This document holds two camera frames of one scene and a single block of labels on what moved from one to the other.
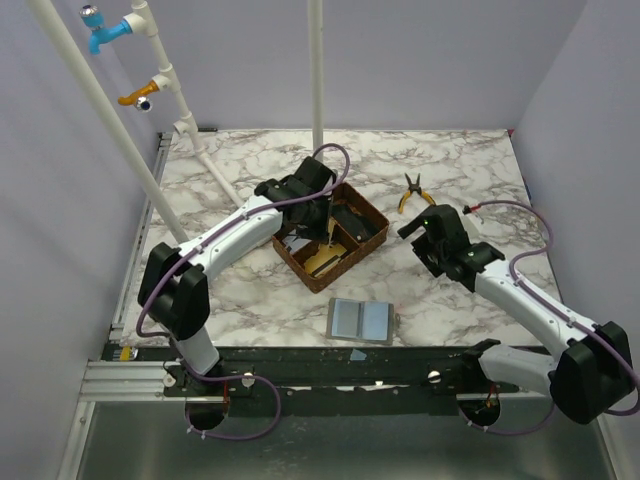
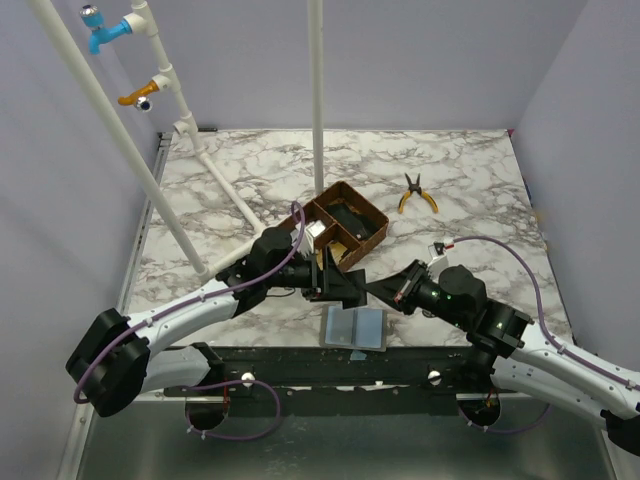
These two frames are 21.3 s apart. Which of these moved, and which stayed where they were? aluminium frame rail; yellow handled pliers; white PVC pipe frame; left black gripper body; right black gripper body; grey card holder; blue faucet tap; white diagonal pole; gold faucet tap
Moved: right black gripper body; grey card holder; left black gripper body
Stayed: gold faucet tap; yellow handled pliers; white PVC pipe frame; blue faucet tap; white diagonal pole; aluminium frame rail
